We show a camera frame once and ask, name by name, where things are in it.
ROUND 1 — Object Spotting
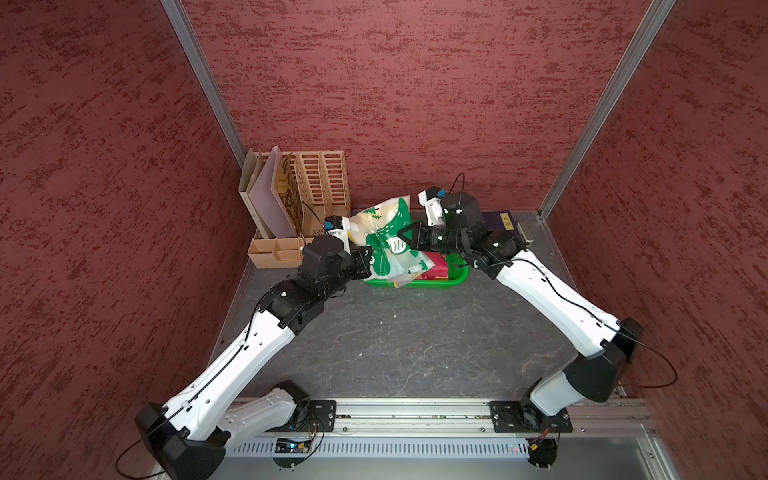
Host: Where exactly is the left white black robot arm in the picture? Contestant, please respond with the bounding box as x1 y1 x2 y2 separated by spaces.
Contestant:
135 236 373 479

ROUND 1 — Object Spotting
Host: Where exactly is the right black round connector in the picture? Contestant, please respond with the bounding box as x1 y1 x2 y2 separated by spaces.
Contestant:
528 439 558 469

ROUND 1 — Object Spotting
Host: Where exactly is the left aluminium corner post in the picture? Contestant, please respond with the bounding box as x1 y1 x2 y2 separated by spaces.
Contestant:
160 0 246 167

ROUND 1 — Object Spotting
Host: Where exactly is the green plastic basket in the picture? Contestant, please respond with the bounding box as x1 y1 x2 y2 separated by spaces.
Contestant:
367 252 469 289

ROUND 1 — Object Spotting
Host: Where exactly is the dark blue book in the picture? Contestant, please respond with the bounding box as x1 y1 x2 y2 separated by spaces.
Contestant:
482 211 519 235

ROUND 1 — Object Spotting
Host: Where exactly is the aluminium front rail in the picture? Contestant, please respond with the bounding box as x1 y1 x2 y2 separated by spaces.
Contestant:
170 397 658 438

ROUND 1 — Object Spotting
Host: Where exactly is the brown patterned book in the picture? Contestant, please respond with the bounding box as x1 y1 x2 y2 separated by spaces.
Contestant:
277 152 303 234

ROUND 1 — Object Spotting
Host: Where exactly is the small grey white device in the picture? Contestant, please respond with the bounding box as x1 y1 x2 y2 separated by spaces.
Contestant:
517 221 534 247

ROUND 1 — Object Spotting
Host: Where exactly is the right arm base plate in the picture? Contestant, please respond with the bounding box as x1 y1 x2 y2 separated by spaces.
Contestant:
489 401 573 434

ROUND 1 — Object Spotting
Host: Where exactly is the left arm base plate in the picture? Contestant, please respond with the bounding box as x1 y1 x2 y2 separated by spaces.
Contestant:
256 400 337 433

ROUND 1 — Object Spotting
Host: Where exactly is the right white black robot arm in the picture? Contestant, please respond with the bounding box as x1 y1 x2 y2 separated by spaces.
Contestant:
398 221 661 430

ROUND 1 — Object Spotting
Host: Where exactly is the pink raincoat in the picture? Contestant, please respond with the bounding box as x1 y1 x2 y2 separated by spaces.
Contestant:
418 252 450 281

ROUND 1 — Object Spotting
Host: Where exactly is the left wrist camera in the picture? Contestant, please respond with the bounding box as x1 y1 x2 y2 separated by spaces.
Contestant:
311 215 351 257

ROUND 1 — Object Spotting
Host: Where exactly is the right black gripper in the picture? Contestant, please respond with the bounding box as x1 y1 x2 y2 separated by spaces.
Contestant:
398 218 468 252

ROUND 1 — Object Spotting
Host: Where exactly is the green dinosaur raincoat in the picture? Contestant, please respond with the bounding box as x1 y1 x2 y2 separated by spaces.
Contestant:
349 195 435 288

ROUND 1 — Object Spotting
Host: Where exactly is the left circuit board with wires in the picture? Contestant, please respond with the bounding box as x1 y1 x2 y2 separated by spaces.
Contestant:
271 438 314 469

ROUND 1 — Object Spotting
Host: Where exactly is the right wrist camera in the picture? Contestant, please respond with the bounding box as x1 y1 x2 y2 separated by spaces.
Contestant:
418 186 483 229

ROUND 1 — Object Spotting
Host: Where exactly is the aluminium corner post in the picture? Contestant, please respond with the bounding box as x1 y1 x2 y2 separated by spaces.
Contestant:
539 0 676 221
160 0 246 167

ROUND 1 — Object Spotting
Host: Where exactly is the lilac folder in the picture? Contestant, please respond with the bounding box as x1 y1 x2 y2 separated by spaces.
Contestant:
249 145 297 238

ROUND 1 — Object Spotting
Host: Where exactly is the beige desk file organizer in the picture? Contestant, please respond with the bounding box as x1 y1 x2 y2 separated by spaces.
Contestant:
248 150 351 269

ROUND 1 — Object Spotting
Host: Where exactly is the right aluminium corner post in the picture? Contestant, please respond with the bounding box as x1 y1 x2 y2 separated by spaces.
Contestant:
539 0 676 221

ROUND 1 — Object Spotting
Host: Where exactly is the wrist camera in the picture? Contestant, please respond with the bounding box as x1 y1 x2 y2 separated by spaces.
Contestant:
311 215 351 257
418 186 483 229

